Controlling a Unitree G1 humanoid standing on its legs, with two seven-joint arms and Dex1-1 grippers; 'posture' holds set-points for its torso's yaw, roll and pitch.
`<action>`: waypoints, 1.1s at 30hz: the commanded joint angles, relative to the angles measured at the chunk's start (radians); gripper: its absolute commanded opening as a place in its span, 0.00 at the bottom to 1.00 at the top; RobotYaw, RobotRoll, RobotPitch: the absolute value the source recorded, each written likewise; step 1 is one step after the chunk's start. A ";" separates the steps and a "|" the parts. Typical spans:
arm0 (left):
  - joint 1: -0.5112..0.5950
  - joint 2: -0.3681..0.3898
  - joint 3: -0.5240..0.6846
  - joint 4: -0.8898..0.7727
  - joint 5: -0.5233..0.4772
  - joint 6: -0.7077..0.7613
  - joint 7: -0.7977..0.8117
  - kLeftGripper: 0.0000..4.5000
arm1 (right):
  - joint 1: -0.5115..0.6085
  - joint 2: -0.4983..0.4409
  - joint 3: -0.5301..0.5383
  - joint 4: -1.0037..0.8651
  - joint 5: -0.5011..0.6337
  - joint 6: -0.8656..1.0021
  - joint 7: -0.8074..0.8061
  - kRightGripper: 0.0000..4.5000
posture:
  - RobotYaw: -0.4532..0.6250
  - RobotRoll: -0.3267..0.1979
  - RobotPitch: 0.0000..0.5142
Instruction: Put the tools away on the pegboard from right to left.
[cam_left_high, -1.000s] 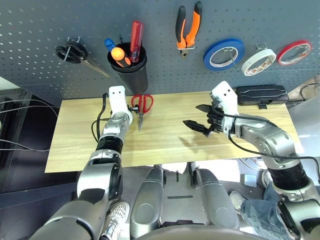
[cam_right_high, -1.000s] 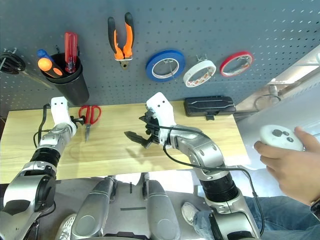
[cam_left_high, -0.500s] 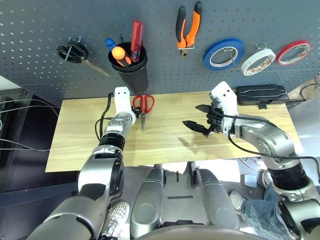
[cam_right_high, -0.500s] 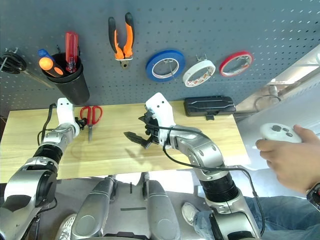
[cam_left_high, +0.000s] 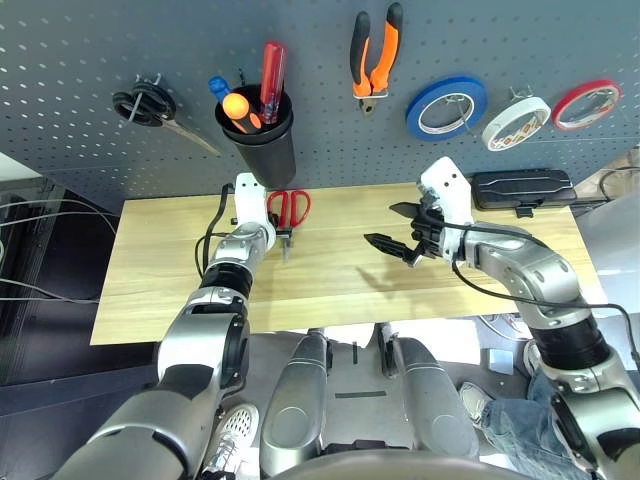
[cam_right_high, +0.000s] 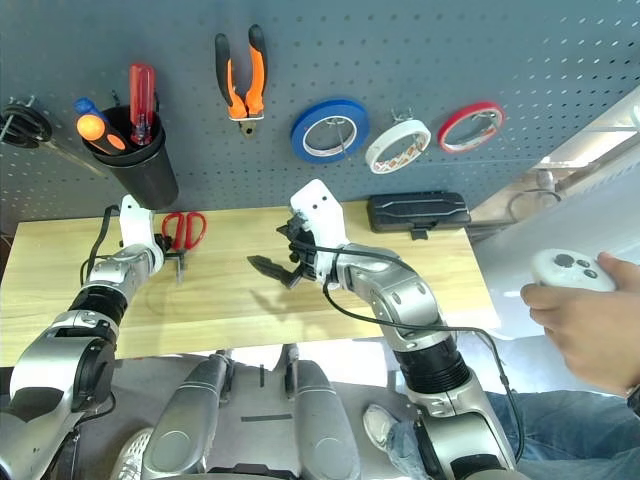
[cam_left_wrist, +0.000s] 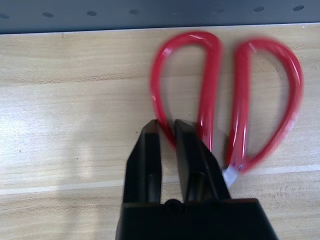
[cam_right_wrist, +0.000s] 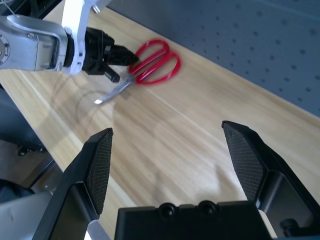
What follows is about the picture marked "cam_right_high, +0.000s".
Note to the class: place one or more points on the silver robot leg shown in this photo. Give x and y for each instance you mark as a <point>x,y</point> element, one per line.
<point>185,430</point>
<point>320,430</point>

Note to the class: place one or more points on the white mesh sneaker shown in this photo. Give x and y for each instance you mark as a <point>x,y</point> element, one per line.
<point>131,455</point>

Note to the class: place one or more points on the silver right robot leg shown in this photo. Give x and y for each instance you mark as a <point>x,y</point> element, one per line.
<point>320,430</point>

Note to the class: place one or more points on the metal pegboard hook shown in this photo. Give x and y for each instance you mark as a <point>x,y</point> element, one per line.
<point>22,101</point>
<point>340,132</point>
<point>400,116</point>
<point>482,116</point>

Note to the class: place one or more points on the black plastic case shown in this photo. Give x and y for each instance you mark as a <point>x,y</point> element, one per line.
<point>420,212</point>

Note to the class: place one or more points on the black tool cup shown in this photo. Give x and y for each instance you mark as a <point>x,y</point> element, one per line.
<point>145,180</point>

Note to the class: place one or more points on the blue tape roll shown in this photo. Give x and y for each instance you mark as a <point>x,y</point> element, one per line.
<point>300,130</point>

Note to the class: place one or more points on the grey white sneaker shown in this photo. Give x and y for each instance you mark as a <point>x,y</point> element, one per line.
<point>380,427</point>

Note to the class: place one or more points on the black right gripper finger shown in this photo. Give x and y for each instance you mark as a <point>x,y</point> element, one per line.
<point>291,231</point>
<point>280,275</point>

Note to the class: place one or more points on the silver left robot leg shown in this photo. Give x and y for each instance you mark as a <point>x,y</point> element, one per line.
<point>185,430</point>

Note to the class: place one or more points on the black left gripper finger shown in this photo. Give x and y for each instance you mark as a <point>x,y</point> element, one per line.
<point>181,267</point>

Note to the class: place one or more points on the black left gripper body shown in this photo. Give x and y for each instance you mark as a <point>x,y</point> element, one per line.
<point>164,247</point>

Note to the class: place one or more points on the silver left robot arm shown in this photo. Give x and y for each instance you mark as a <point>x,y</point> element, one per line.
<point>45,360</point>

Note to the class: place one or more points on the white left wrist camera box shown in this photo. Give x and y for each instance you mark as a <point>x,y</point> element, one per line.
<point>136,225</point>

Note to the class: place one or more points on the orange black screwdriver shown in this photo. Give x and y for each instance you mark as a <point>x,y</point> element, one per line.
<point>92,127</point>

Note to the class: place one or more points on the white metal cabinet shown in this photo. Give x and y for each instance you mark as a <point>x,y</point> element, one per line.
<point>510,260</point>

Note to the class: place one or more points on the grey pegboard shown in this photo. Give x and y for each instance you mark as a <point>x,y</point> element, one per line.
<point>400,50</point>

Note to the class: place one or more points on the person's hand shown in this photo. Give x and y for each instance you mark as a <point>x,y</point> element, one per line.
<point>590,330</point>

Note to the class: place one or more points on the white tape roll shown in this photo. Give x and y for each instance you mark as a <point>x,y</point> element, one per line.
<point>375,150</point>

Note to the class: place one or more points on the orange black pliers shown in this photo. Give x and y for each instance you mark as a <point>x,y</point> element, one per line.
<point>242,107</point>

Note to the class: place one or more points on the white handheld controller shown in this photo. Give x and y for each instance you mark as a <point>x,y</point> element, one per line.
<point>565,275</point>

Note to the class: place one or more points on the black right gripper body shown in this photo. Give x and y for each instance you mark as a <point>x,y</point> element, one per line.
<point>304,255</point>

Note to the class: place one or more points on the red tape roll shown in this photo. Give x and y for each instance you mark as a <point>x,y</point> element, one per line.
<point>447,127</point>

